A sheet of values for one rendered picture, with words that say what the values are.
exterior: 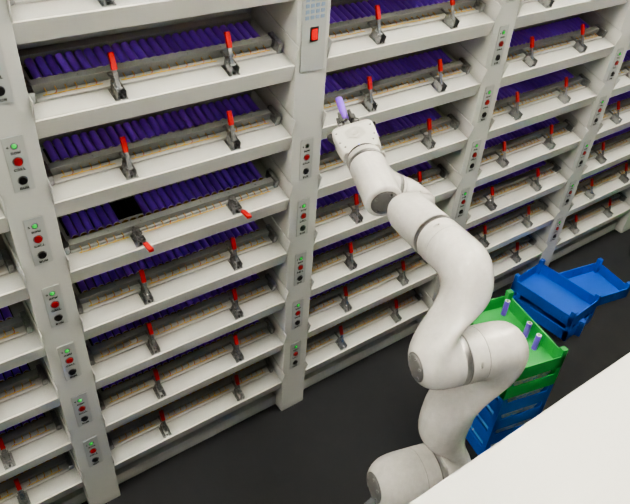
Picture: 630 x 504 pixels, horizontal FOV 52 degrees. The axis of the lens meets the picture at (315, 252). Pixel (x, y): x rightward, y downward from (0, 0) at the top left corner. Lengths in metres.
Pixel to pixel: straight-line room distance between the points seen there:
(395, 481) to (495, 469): 1.19
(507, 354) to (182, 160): 0.85
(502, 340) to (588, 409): 0.93
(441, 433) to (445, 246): 0.37
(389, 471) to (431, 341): 0.39
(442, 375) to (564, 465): 0.89
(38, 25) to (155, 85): 0.28
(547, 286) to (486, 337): 1.88
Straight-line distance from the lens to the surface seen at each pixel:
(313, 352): 2.37
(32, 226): 1.48
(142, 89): 1.46
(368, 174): 1.40
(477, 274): 1.12
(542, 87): 2.57
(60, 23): 1.34
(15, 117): 1.37
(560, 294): 3.02
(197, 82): 1.49
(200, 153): 1.59
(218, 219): 1.69
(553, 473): 0.23
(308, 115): 1.69
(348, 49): 1.71
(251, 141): 1.64
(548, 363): 2.15
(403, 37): 1.82
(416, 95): 1.96
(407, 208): 1.25
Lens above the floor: 1.90
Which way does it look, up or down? 38 degrees down
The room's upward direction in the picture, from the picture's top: 4 degrees clockwise
